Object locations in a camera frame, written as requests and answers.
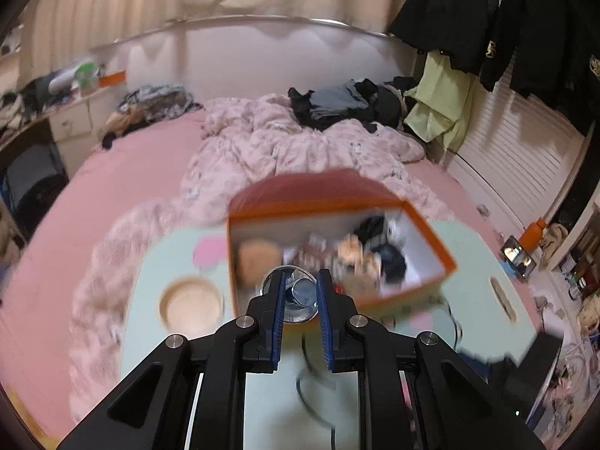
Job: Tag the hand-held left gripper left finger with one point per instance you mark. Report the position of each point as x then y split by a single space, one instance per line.
276 318

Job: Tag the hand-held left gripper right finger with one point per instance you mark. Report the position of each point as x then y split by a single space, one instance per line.
324 323

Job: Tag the round silver metal case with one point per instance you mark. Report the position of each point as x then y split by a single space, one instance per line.
300 293

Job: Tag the orange-brown plush ball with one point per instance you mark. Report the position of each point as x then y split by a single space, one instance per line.
258 260

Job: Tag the beige fur pompom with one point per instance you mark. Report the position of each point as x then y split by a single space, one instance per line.
351 248

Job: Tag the black cloth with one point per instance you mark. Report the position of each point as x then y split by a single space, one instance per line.
391 260

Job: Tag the orange cardboard box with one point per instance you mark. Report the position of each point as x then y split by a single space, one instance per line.
424 258

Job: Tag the green container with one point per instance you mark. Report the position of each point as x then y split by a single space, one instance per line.
88 77

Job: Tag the pink floral quilt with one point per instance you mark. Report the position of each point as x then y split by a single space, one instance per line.
281 150

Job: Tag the small grey toy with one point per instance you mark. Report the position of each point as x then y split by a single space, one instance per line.
483 209

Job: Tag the phone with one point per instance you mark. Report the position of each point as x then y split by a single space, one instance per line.
514 251

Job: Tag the black device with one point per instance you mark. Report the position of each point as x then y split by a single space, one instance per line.
525 375

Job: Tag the mint green lap table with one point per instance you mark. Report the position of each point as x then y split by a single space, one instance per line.
117 173

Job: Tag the dark clothes pile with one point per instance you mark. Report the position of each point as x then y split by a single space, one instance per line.
337 103

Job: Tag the orange bottle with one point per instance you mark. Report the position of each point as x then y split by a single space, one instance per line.
533 236

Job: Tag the beige cloth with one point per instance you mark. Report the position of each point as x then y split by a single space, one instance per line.
555 239

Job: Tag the light green garment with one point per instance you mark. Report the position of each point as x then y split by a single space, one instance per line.
436 103

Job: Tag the patterned clothes pile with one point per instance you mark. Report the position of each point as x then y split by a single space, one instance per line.
154 98

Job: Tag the white louvered closet door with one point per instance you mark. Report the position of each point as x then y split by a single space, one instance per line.
515 150

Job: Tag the white curved headboard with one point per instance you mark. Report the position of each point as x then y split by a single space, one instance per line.
258 56

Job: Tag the dark bag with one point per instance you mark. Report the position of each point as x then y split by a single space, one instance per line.
33 183

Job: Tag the white desk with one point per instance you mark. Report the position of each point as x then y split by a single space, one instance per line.
70 124

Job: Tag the small orange carton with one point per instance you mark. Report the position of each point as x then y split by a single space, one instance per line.
112 78

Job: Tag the white rolled bundle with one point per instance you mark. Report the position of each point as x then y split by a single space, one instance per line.
63 82

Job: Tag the mixed clothes heap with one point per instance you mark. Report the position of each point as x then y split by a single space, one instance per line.
23 98

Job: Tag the black hanging jacket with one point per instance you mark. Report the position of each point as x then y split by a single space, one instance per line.
445 9
548 33

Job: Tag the curved metal rail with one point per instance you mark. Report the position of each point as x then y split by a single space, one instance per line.
281 18

